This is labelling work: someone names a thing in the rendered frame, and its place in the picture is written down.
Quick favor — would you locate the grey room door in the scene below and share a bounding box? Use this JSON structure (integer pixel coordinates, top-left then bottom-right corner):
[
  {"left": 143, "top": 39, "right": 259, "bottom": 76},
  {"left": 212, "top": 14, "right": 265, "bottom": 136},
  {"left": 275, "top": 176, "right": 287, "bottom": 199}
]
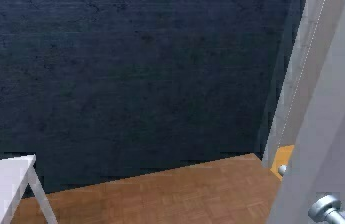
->
[{"left": 265, "top": 0, "right": 345, "bottom": 224}]

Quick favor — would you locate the white table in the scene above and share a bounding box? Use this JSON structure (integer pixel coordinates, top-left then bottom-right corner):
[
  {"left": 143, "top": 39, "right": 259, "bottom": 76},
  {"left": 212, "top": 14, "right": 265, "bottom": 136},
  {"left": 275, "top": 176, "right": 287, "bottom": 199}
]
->
[{"left": 0, "top": 153, "right": 60, "bottom": 224}]

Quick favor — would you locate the silver door handle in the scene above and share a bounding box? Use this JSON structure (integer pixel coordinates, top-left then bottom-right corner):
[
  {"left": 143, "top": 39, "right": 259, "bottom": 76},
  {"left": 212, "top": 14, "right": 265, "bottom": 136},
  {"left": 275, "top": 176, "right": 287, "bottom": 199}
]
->
[{"left": 307, "top": 194, "right": 345, "bottom": 224}]

